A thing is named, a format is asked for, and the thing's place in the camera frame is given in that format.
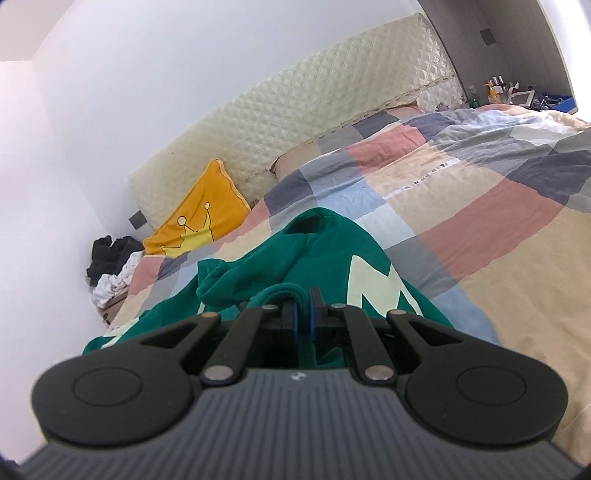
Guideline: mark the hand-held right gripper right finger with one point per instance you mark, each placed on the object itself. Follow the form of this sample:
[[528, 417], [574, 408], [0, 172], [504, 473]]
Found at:
[[315, 316]]

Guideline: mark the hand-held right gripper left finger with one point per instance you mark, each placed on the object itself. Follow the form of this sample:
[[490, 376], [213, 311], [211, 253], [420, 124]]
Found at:
[[292, 318]]

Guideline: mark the green sweatshirt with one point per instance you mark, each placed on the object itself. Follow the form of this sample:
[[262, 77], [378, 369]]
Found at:
[[323, 249]]

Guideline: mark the white crumpled clothes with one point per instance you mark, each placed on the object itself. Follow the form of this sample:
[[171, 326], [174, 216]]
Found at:
[[113, 284]]

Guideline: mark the yellow crown pillow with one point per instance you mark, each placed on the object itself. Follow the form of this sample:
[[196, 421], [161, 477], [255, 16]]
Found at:
[[203, 217]]

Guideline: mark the plaid pillow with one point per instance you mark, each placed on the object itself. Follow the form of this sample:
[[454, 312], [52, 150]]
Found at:
[[295, 161]]

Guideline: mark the cardboard box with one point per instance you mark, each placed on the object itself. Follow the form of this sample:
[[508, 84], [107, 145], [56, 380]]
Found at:
[[111, 311]]

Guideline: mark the plaid patchwork quilt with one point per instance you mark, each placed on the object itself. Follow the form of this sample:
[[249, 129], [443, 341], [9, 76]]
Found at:
[[485, 221]]

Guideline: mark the cream quilted headboard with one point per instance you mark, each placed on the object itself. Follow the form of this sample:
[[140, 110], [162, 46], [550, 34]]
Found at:
[[286, 101]]

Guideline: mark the orange pump bottle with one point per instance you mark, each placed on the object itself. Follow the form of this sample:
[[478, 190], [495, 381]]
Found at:
[[494, 96]]

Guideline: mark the row of toiletry bottles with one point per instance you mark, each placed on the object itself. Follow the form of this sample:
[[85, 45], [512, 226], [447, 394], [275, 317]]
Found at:
[[501, 85]]

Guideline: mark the small white tablet device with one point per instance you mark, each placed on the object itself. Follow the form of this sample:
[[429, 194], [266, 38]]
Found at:
[[523, 99]]

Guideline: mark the dark wall socket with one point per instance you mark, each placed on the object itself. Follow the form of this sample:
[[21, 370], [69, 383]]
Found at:
[[137, 221], [488, 37]]

